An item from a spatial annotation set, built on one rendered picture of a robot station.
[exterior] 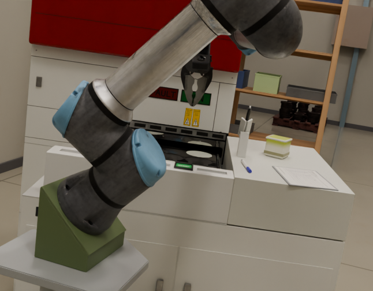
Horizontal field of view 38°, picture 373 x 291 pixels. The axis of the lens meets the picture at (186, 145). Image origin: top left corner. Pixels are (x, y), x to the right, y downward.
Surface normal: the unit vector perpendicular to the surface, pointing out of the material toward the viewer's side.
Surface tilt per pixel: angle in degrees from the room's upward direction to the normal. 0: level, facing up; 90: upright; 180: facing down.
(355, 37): 90
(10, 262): 0
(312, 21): 90
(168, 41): 84
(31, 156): 90
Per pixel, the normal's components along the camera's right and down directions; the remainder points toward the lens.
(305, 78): -0.30, 0.16
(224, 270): -0.04, 0.21
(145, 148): 0.82, -0.47
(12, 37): 0.95, 0.19
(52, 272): 0.14, -0.97
